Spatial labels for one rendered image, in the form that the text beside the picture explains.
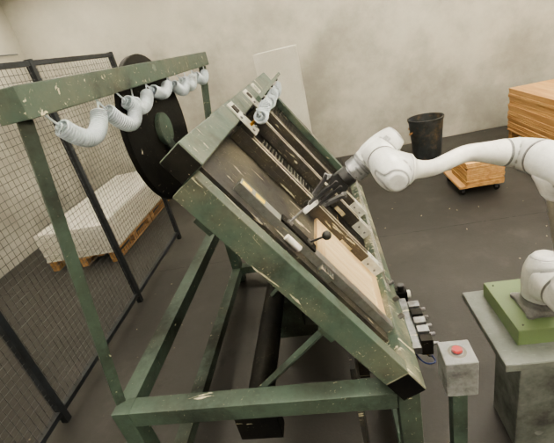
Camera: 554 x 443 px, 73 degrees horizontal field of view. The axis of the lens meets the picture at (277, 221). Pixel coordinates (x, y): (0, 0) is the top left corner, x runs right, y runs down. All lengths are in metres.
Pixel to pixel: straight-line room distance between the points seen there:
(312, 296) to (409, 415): 0.73
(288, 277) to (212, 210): 0.35
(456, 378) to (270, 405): 0.76
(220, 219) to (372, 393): 0.97
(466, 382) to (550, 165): 0.86
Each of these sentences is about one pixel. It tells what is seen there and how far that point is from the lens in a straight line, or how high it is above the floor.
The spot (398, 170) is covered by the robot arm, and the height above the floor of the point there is 1.72.
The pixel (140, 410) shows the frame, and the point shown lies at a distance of 2.03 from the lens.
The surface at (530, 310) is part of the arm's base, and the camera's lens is 2.05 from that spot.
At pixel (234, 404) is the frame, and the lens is 1.84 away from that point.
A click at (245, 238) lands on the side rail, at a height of 1.59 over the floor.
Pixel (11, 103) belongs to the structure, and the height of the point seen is 2.16.
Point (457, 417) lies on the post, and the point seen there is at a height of 0.58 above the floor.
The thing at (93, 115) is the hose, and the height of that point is 2.05.
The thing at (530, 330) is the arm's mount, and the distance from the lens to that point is 1.99.
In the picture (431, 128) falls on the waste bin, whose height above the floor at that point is 0.52.
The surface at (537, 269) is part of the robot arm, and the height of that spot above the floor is 1.07.
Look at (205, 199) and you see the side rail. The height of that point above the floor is 1.75.
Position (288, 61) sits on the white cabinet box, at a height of 1.88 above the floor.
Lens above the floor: 2.15
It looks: 25 degrees down
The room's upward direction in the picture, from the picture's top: 14 degrees counter-clockwise
